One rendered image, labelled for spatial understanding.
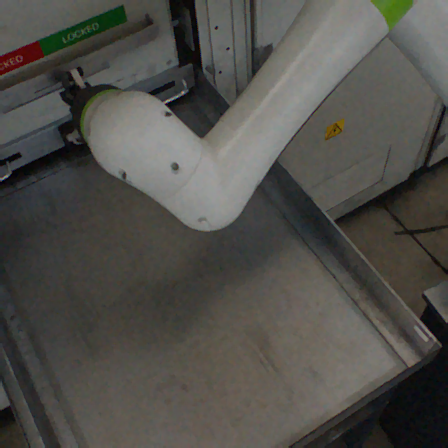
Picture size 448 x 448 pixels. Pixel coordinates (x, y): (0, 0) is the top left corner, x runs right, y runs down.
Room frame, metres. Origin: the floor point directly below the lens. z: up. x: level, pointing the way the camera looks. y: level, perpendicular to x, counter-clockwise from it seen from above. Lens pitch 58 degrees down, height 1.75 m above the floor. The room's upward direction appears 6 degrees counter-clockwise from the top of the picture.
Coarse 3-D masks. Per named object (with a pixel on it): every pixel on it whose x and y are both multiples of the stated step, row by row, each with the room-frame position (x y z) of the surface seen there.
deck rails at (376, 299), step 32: (288, 192) 0.65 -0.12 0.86; (320, 224) 0.56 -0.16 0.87; (320, 256) 0.51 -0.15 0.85; (352, 256) 0.48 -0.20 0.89; (0, 288) 0.51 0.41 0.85; (352, 288) 0.44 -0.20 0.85; (384, 288) 0.41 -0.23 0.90; (0, 320) 0.45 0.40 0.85; (384, 320) 0.38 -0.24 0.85; (416, 320) 0.35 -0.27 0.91; (32, 352) 0.39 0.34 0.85; (416, 352) 0.32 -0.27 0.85; (32, 384) 0.33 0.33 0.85; (32, 416) 0.26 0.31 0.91; (64, 416) 0.28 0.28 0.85
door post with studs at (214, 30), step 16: (208, 0) 0.93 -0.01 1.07; (224, 0) 0.95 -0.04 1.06; (208, 16) 0.93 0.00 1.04; (224, 16) 0.94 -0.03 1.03; (208, 32) 0.93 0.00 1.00; (224, 32) 0.94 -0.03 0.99; (208, 48) 0.93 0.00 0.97; (224, 48) 0.94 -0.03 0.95; (208, 64) 0.93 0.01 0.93; (224, 64) 0.94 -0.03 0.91; (224, 80) 0.94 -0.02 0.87
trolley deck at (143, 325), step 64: (192, 128) 0.84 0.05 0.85; (64, 192) 0.71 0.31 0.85; (128, 192) 0.69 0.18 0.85; (256, 192) 0.66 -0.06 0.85; (0, 256) 0.58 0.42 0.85; (64, 256) 0.57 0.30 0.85; (128, 256) 0.55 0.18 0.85; (192, 256) 0.54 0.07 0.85; (256, 256) 0.52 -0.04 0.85; (64, 320) 0.44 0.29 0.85; (128, 320) 0.43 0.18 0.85; (192, 320) 0.41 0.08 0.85; (256, 320) 0.40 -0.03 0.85; (320, 320) 0.39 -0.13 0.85; (64, 384) 0.33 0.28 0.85; (128, 384) 0.32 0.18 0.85; (192, 384) 0.31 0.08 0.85; (256, 384) 0.30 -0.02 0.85; (320, 384) 0.29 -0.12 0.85; (384, 384) 0.28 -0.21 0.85
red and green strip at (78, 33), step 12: (108, 12) 0.89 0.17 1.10; (120, 12) 0.90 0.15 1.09; (84, 24) 0.87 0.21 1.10; (96, 24) 0.88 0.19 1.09; (108, 24) 0.89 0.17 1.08; (48, 36) 0.84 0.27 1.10; (60, 36) 0.85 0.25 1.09; (72, 36) 0.86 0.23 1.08; (84, 36) 0.87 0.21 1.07; (24, 48) 0.82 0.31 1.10; (36, 48) 0.83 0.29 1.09; (48, 48) 0.84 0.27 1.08; (60, 48) 0.85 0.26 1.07; (0, 60) 0.80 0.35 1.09; (12, 60) 0.81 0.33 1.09; (24, 60) 0.82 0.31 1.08; (0, 72) 0.80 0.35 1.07
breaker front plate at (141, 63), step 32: (0, 0) 0.82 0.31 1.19; (32, 0) 0.84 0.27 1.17; (64, 0) 0.86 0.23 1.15; (96, 0) 0.89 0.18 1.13; (128, 0) 0.91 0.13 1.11; (160, 0) 0.94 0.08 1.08; (0, 32) 0.81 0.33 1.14; (32, 32) 0.83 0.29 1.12; (128, 32) 0.91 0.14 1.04; (160, 32) 0.93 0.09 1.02; (32, 64) 0.82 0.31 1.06; (128, 64) 0.90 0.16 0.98; (160, 64) 0.93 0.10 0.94; (32, 96) 0.81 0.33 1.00; (0, 128) 0.78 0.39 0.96; (32, 128) 0.80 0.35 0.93
